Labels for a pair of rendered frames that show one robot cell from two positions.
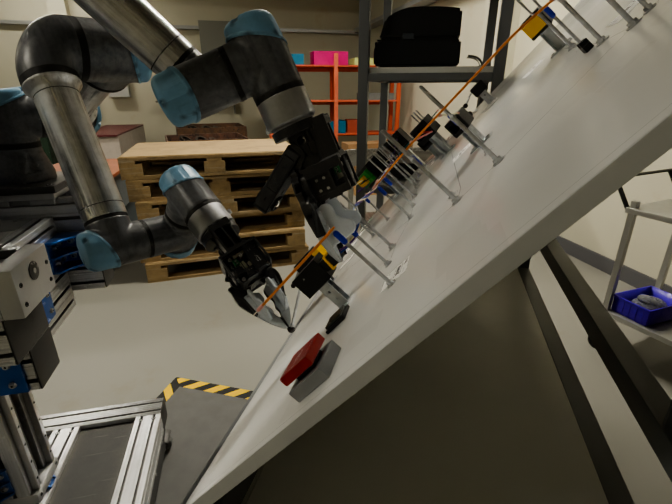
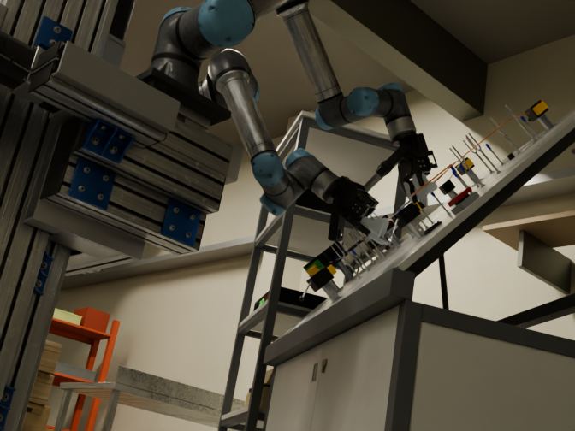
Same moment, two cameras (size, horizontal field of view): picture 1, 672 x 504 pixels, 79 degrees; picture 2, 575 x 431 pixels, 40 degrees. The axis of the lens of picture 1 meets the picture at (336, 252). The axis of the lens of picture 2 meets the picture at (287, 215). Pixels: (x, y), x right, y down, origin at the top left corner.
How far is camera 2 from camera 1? 1.86 m
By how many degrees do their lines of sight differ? 49
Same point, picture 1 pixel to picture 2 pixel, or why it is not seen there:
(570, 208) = (560, 134)
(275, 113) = (406, 124)
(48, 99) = (244, 84)
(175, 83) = (372, 92)
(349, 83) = not seen: outside the picture
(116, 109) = not seen: outside the picture
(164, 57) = (335, 88)
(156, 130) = not seen: outside the picture
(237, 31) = (393, 87)
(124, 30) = (323, 69)
